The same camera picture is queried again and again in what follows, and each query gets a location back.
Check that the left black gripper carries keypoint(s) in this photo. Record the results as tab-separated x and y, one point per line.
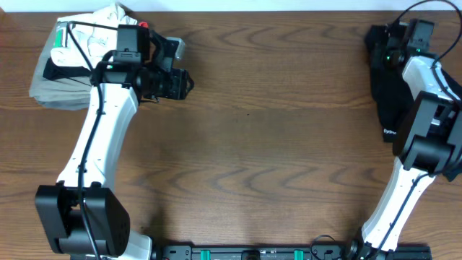
178	89

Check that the black t-shirt with white logo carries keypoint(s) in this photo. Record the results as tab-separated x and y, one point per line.
419	104

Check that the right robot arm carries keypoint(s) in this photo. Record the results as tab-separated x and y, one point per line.
378	237

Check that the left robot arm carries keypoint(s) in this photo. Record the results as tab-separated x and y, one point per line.
80	213

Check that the white crumpled garment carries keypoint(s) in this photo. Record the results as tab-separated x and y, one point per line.
87	36

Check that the grey-beige folded garment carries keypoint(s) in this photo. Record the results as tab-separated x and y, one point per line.
63	94

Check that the black and red garment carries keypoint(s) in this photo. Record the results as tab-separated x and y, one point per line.
65	72

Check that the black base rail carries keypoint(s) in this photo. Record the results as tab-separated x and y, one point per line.
327	252

